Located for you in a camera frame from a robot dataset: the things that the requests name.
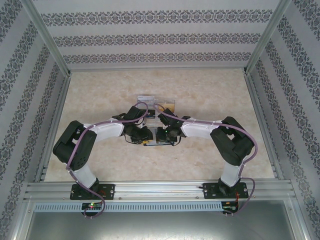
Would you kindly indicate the navy leather card holder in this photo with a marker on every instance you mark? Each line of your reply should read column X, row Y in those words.
column 152, row 145

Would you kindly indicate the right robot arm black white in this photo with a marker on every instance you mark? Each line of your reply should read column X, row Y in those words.
column 232, row 142

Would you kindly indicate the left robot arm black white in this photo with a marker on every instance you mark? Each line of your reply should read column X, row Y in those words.
column 67, row 147

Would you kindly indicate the clear plastic card tray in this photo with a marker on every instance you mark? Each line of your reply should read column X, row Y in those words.
column 152, row 122

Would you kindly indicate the black credit card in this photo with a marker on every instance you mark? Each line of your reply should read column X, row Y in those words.
column 150, row 114

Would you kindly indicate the orange credit card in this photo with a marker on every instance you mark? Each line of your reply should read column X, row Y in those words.
column 171, row 106

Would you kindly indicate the silver blue credit card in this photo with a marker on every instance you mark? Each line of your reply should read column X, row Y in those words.
column 145, row 100

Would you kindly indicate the grey metal sheet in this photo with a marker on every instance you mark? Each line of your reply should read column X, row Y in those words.
column 160, row 227

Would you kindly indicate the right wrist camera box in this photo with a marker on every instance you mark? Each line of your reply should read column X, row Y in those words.
column 169, row 117

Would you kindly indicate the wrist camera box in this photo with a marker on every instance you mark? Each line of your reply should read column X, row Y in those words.
column 136, row 114
column 169, row 117

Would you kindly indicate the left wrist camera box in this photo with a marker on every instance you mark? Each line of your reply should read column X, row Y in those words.
column 136, row 114

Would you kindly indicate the aluminium mounting rail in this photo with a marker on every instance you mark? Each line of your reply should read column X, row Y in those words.
column 160, row 190

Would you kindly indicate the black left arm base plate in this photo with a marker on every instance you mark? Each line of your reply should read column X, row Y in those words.
column 110, row 191

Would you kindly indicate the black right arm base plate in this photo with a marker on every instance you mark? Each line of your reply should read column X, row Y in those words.
column 208, row 191

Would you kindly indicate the aluminium side rail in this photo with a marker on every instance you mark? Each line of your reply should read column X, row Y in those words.
column 258, row 112
column 57, row 112

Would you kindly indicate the aluminium frame post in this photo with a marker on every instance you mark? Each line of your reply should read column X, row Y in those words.
column 48, row 37
column 267, row 37

